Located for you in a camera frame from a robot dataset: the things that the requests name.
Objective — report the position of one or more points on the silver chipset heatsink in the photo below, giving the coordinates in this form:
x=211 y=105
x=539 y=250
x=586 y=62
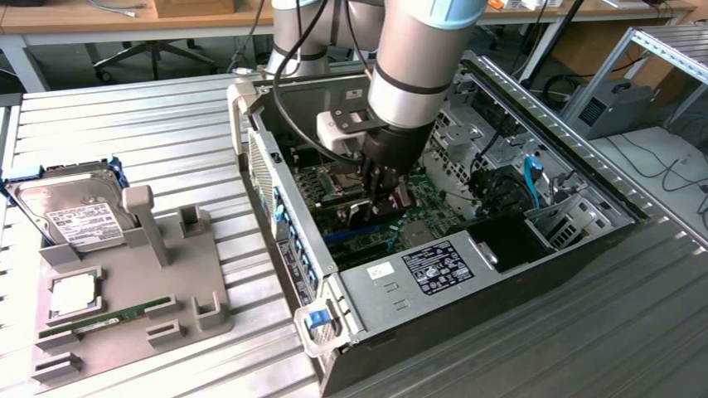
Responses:
x=418 y=234

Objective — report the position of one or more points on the silver hard disk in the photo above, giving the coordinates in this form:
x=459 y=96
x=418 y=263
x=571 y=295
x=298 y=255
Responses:
x=72 y=215

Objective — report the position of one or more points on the grey control cabinet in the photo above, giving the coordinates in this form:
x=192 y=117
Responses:
x=619 y=108

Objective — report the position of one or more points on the grey power supply unit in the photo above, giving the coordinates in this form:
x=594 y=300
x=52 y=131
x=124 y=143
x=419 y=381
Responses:
x=382 y=298

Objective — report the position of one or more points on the silver disk bay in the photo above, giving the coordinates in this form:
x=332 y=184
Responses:
x=564 y=230

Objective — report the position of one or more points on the black RAM stick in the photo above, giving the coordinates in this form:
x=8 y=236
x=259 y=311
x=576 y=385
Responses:
x=332 y=202

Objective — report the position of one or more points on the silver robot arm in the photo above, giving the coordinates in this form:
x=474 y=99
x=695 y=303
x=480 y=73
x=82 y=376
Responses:
x=410 y=74

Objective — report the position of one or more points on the wooden desk white legs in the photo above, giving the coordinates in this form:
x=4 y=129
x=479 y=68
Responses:
x=526 y=14
x=83 y=20

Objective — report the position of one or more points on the silver CPU chip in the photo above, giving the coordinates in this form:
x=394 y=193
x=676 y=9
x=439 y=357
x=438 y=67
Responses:
x=72 y=296

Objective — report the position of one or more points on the CPU socket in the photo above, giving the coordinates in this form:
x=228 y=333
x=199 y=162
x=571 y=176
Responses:
x=343 y=180

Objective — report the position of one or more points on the brown cardboard box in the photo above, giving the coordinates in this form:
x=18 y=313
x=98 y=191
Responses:
x=188 y=8

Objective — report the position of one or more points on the perforated metal drive cage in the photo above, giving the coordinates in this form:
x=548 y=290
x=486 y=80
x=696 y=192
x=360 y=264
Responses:
x=451 y=161

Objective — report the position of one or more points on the grey plastic parts rack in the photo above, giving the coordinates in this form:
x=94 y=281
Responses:
x=132 y=290

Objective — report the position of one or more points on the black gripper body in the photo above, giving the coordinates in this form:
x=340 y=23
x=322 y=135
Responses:
x=398 y=145

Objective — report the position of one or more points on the aluminium profile frame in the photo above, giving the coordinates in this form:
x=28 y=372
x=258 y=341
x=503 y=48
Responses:
x=664 y=49

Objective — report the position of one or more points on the black stand pole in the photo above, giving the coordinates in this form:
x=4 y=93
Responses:
x=554 y=39

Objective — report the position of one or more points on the long black expansion slot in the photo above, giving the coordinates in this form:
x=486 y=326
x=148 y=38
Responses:
x=359 y=248
x=366 y=260

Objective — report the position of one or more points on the blue disk caddy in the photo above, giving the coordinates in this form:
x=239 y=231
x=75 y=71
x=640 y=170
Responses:
x=23 y=174

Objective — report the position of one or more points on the green RAM stick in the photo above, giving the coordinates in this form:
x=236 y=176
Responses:
x=111 y=319

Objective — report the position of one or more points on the open grey PC case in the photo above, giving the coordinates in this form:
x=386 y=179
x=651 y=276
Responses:
x=498 y=323

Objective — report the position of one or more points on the small orange box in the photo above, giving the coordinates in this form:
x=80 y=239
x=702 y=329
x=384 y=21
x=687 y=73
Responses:
x=496 y=3

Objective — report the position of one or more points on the green motherboard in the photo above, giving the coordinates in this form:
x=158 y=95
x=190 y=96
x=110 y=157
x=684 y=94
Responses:
x=436 y=199

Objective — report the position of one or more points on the blue expansion slot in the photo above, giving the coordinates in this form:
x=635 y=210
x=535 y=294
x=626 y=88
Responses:
x=348 y=236

